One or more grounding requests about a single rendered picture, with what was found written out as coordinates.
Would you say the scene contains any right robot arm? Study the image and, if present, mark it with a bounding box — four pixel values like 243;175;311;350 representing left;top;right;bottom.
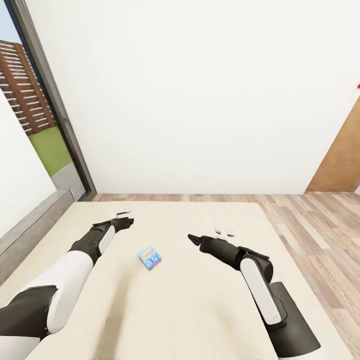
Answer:
187;225;330;360

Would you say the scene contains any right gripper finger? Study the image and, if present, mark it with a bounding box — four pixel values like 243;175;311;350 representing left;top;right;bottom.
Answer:
187;233;202;246

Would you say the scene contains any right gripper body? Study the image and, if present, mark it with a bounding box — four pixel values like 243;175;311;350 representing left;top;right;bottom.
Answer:
199;235;233;263

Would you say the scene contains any board game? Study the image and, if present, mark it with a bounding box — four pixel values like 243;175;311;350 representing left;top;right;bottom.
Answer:
138;245;162;270

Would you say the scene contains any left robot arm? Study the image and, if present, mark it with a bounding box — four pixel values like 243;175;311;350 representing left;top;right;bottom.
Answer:
0;207;135;360

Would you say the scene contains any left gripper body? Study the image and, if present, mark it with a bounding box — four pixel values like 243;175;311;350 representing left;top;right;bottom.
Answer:
111;217;131;232

